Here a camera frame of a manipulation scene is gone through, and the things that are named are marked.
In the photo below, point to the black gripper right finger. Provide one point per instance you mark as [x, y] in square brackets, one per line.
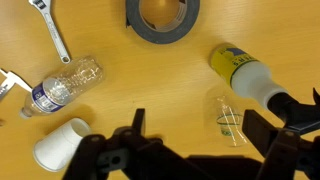
[283, 156]

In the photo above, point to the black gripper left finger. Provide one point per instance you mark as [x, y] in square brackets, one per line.
[143, 160]

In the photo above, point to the white paper cup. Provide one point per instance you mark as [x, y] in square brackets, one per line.
[58, 146]

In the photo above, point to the yellow label spray bottle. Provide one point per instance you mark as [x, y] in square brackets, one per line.
[246, 76]

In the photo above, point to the clear plastic water bottle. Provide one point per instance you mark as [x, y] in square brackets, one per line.
[60, 90]

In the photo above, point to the black tape roll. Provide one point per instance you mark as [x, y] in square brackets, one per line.
[136, 23]

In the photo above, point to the metal digital caliper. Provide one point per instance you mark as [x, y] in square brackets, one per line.
[13, 80]

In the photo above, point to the silver adjustable wrench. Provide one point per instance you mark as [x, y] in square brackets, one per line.
[51, 28]

